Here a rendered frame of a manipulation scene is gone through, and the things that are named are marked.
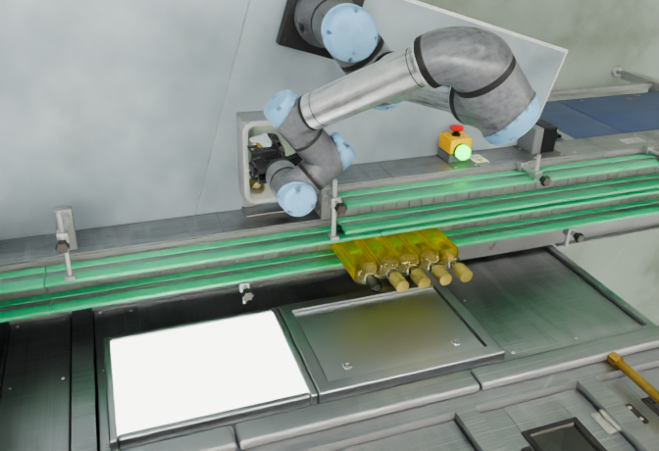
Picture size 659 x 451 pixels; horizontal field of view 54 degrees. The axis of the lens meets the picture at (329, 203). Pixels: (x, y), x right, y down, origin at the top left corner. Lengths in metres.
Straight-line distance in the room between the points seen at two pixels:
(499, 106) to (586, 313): 0.89
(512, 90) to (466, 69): 0.09
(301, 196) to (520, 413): 0.68
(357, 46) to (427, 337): 0.72
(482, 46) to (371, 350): 0.79
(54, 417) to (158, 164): 0.64
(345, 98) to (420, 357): 0.67
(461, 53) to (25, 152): 1.05
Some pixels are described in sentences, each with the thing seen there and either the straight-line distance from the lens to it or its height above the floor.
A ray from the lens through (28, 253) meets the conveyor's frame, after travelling 1.70.
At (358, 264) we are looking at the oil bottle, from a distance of 1.60.
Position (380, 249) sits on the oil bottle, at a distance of 1.66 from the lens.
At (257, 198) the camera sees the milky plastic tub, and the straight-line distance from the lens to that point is 1.70.
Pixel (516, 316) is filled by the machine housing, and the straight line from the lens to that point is 1.83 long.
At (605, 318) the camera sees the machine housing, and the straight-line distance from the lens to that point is 1.91.
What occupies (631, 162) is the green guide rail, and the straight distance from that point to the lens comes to 2.16.
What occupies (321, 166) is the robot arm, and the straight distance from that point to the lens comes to 1.35.
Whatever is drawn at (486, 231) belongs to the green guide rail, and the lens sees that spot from 1.95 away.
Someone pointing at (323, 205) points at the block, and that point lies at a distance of 1.70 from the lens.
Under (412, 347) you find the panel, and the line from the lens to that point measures 1.60.
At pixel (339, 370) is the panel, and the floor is 1.25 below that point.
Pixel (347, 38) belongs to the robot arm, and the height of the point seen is 1.01.
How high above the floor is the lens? 2.33
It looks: 57 degrees down
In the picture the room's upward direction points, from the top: 142 degrees clockwise
